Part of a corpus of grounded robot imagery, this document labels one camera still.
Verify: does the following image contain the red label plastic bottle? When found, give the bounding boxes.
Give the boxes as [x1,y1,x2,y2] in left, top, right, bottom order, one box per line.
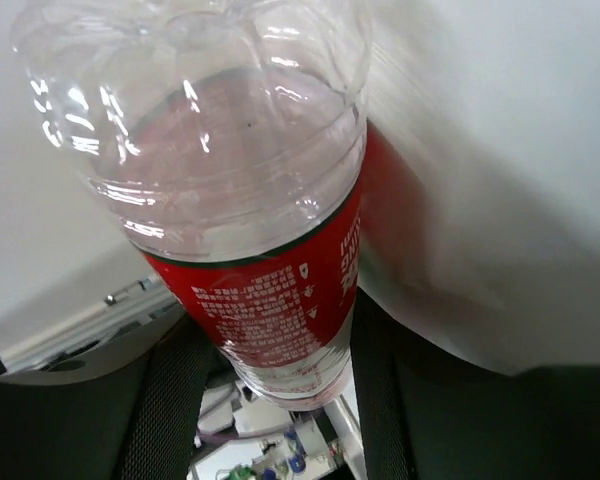
[12,1,371,410]

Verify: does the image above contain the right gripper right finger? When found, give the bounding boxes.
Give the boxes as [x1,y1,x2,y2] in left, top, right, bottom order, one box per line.
[352,293,600,479]

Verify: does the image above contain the white octagonal plastic bin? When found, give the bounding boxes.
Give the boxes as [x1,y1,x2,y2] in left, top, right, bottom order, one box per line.
[361,1,600,373]

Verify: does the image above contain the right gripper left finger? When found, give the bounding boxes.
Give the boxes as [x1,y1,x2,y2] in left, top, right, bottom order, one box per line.
[0,315,213,479]

